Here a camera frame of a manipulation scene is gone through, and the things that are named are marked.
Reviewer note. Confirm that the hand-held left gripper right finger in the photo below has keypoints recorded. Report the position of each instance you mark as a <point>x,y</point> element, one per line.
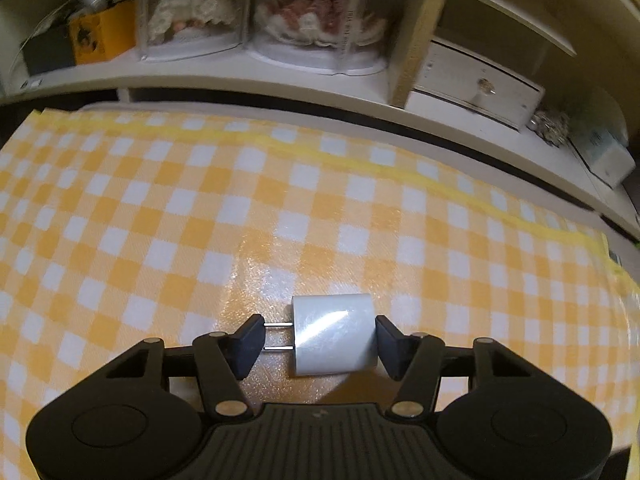
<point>392,347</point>

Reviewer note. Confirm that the white charger plug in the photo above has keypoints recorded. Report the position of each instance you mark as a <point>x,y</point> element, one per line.
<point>330,335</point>

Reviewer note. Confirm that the yellow cartoon box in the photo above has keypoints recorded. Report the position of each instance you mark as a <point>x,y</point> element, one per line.
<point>100,35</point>

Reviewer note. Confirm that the cream dressed doll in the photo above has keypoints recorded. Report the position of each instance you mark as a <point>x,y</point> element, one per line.
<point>185,5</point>

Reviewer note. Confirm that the clear case with cream doll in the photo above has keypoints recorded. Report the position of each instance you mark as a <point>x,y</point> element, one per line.
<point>200,45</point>

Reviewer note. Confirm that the wooden shelf unit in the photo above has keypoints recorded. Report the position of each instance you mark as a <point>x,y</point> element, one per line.
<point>415,35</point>

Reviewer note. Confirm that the white tissue box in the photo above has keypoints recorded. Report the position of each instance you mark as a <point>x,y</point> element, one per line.
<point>605,155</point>

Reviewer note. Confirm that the dark storage box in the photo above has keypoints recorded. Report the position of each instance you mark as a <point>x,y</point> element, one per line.
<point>47,52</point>

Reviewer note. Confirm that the pink dressed doll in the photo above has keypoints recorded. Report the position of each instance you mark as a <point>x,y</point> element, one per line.
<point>310,15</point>

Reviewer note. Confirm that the yellow checked mat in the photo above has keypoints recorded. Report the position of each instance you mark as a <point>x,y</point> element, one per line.
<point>150,210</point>

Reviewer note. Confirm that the clear case with pink doll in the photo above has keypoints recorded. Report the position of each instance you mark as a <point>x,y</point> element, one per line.
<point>320,57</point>

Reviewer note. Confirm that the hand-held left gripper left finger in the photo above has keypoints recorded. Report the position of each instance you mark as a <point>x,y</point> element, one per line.
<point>245,347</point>

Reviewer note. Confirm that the white drawer box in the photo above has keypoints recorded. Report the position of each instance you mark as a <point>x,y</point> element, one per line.
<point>465,80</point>

